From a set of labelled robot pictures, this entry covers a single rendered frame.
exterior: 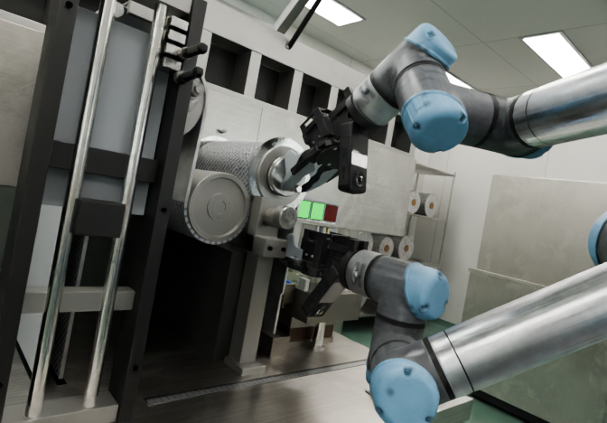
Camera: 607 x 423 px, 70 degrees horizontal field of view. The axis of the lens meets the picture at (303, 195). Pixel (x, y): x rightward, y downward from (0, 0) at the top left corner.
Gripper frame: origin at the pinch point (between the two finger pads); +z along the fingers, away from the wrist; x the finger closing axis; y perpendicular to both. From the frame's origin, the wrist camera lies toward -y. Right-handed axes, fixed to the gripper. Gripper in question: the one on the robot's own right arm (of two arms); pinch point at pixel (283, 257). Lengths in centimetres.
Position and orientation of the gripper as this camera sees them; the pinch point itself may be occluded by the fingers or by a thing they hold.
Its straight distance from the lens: 89.6
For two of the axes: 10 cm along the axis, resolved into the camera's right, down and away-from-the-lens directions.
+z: -6.5, -1.1, 7.5
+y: 1.8, -9.8, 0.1
